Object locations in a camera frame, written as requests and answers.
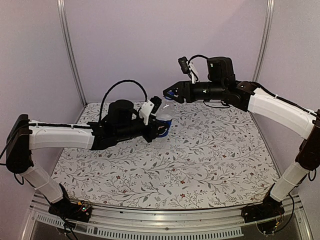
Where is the left black camera cable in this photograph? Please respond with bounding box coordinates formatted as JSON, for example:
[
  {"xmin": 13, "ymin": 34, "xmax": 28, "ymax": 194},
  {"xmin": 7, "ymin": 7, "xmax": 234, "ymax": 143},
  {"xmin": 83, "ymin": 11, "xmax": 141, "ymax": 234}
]
[{"xmin": 99, "ymin": 79, "xmax": 148, "ymax": 121}]

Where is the floral patterned table mat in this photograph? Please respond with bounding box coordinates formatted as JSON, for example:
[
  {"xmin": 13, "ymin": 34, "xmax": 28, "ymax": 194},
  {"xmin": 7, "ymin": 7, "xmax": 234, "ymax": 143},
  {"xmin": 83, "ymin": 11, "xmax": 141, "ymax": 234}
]
[{"xmin": 52, "ymin": 102, "xmax": 279, "ymax": 209}]

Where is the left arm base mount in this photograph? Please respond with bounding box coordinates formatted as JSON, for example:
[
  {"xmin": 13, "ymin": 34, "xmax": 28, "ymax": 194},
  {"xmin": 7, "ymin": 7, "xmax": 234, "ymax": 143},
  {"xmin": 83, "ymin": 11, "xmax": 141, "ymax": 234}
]
[{"xmin": 48, "ymin": 198, "xmax": 92, "ymax": 223}]

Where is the right aluminium corner post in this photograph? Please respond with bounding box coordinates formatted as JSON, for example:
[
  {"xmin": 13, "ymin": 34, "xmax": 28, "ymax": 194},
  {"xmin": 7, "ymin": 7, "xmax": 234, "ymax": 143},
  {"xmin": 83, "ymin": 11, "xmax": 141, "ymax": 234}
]
[{"xmin": 252, "ymin": 0, "xmax": 275, "ymax": 82}]

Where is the aluminium front rail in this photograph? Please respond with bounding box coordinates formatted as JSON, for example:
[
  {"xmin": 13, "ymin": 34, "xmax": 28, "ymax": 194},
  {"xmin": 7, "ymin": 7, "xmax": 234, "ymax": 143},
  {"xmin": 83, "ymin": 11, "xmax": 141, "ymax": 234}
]
[{"xmin": 21, "ymin": 194, "xmax": 315, "ymax": 240}]

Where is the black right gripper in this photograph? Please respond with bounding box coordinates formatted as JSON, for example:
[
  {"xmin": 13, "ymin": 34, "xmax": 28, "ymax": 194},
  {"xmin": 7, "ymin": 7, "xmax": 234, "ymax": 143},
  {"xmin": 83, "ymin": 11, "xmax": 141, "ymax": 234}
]
[{"xmin": 163, "ymin": 80, "xmax": 225, "ymax": 104}]

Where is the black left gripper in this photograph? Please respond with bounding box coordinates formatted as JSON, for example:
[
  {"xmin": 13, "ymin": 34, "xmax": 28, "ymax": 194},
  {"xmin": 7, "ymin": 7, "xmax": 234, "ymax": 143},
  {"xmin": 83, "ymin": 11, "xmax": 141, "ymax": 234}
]
[{"xmin": 115, "ymin": 117, "xmax": 170, "ymax": 144}]

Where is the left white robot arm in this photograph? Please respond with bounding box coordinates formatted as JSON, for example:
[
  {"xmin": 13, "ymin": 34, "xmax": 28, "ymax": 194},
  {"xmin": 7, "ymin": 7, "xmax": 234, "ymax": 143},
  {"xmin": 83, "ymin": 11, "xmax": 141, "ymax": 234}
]
[{"xmin": 0, "ymin": 98, "xmax": 169, "ymax": 217}]

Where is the aluminium corner post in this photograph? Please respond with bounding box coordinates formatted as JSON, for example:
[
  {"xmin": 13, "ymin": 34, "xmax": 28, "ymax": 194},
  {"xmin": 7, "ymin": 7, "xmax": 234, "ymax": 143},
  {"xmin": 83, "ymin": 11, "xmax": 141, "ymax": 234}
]
[
  {"xmin": 56, "ymin": 0, "xmax": 88, "ymax": 107},
  {"xmin": 252, "ymin": 0, "xmax": 275, "ymax": 82}
]

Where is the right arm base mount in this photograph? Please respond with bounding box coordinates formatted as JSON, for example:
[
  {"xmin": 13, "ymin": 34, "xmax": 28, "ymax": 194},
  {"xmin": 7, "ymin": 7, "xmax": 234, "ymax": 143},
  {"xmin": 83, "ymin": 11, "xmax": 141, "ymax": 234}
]
[{"xmin": 241, "ymin": 199, "xmax": 285, "ymax": 223}]

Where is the right black camera cable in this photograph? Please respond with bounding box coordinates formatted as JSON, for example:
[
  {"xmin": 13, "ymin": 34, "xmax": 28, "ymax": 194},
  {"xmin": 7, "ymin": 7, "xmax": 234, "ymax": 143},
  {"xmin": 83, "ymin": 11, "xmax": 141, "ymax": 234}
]
[{"xmin": 188, "ymin": 54, "xmax": 210, "ymax": 63}]

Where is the blue bottle cap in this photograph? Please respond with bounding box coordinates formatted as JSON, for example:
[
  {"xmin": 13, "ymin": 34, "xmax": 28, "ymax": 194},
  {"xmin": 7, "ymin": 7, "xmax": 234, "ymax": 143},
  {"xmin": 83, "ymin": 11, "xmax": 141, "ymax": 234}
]
[{"xmin": 165, "ymin": 91, "xmax": 176, "ymax": 101}]

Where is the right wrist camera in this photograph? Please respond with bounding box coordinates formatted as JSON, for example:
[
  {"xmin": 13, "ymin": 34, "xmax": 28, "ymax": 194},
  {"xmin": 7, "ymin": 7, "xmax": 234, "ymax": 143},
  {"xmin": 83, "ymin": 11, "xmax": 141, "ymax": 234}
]
[{"xmin": 177, "ymin": 56, "xmax": 199, "ymax": 84}]

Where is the blue label plastic bottle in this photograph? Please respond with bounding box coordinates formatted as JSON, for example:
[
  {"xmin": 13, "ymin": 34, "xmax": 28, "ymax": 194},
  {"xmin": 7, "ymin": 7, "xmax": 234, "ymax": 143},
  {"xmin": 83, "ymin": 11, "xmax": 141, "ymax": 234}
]
[{"xmin": 152, "ymin": 97, "xmax": 175, "ymax": 149}]

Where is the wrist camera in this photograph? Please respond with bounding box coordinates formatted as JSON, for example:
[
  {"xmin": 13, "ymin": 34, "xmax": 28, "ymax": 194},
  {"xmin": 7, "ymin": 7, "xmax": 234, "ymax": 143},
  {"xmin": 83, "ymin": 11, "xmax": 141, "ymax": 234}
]
[
  {"xmin": 177, "ymin": 56, "xmax": 199, "ymax": 84},
  {"xmin": 138, "ymin": 96, "xmax": 162, "ymax": 126}
]

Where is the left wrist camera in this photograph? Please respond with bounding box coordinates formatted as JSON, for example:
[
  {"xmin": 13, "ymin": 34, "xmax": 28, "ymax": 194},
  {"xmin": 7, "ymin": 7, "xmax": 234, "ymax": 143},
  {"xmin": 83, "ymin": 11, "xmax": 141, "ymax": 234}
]
[{"xmin": 138, "ymin": 96, "xmax": 162, "ymax": 126}]

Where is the left aluminium corner post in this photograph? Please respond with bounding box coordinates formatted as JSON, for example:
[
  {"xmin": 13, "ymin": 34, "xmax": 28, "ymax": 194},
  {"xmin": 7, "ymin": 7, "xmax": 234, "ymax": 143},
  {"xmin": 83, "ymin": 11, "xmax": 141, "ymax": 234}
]
[{"xmin": 56, "ymin": 0, "xmax": 88, "ymax": 107}]

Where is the black camera cable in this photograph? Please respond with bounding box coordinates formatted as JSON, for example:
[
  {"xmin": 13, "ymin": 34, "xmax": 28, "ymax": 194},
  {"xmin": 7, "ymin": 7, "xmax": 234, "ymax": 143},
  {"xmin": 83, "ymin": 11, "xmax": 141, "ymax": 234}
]
[
  {"xmin": 188, "ymin": 54, "xmax": 210, "ymax": 63},
  {"xmin": 99, "ymin": 79, "xmax": 148, "ymax": 121}
]

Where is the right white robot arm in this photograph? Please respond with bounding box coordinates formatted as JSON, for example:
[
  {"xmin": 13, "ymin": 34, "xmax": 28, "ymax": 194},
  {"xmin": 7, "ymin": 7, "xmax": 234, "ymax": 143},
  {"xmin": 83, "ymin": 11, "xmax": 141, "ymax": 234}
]
[{"xmin": 163, "ymin": 56, "xmax": 320, "ymax": 218}]

